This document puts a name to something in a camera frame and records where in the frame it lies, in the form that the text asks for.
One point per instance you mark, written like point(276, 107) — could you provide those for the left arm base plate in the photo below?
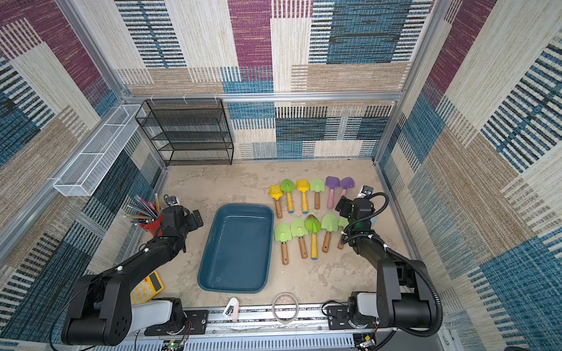
point(191, 322)

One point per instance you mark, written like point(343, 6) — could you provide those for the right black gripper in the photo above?
point(345, 207)

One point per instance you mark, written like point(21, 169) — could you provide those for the red pencil cup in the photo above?
point(150, 223)

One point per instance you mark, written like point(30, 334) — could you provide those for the purple shovel long pink handle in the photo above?
point(332, 183)

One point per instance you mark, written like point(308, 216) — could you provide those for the yellow shovel wooden handle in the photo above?
point(276, 193)

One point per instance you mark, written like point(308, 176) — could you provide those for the black wire shelf rack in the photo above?
point(187, 131)

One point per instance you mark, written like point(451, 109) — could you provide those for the teal plastic storage box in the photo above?
point(238, 251)

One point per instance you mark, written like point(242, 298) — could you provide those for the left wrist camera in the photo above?
point(170, 200)

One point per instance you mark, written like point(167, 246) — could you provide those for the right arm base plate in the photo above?
point(340, 317)

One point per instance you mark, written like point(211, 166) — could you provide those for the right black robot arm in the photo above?
point(406, 298)

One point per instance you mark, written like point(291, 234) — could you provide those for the bright green shovel yellow handle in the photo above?
point(313, 225)

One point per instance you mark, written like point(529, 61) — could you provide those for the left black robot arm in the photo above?
point(100, 313)

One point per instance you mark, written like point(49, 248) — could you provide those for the light green shovel wooden handle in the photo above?
point(330, 224)

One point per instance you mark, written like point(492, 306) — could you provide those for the white wire mesh basket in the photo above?
point(87, 170)

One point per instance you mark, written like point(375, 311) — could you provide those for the pink white small device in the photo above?
point(231, 311)

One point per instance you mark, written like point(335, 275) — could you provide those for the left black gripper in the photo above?
point(190, 218)

